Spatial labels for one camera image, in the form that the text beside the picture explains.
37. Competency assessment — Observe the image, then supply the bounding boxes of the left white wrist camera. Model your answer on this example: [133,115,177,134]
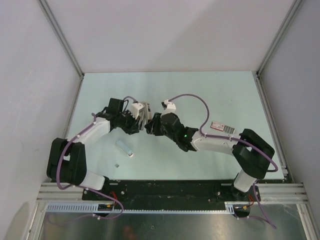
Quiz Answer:
[129,102,147,119]

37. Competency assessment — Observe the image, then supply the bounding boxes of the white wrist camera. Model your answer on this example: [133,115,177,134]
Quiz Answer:
[161,99,176,115]
[129,102,147,119]

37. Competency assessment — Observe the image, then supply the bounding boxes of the red white staples box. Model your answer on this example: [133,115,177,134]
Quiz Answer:
[210,121,236,134]

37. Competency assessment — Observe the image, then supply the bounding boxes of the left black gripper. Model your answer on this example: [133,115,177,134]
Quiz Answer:
[117,109,141,135]

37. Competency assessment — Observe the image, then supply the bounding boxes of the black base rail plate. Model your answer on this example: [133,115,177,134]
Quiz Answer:
[82,178,261,212]

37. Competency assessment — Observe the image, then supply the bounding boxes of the grey slotted cable duct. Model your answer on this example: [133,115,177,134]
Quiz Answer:
[46,201,251,215]

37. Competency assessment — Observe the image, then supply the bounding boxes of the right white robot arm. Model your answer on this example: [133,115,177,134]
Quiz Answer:
[144,112,275,201]

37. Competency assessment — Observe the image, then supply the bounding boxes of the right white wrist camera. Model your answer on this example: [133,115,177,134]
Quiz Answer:
[161,99,176,115]

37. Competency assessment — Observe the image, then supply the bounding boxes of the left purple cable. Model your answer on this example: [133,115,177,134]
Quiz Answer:
[47,96,140,225]

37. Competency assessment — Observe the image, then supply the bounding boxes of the aluminium frame rails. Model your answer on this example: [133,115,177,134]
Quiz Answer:
[252,71,320,240]

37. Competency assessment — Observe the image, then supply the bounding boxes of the purple cable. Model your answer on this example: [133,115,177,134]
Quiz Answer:
[167,93,278,230]
[47,96,140,225]

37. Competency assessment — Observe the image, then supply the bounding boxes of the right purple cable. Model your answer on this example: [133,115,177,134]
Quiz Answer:
[167,93,278,230]

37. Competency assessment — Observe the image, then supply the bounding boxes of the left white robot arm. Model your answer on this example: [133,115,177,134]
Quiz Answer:
[46,98,145,200]

